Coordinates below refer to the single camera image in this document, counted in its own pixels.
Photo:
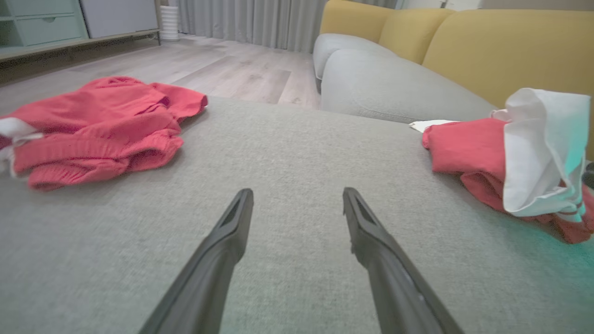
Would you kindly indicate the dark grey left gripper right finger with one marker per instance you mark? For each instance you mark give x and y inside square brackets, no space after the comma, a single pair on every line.
[394,287]

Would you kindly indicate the yellow sofa back cushion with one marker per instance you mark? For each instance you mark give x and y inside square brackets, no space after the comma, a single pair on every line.
[350,18]
[510,51]
[410,32]

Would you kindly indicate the red garment with white sleeves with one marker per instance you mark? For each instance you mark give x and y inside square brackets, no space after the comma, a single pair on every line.
[468,148]

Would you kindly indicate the crumpled red knit garment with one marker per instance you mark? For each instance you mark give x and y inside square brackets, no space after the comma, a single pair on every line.
[93,125]

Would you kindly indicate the grey sofa seat cushion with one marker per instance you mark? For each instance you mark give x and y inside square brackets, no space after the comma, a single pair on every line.
[394,88]
[338,46]

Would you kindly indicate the grey pleated curtain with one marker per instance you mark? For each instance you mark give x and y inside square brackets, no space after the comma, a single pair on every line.
[250,21]

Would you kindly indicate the low TV cabinet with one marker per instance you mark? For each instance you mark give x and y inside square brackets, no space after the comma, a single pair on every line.
[51,23]

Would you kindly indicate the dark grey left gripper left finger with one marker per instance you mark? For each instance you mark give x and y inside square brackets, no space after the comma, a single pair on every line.
[209,273]

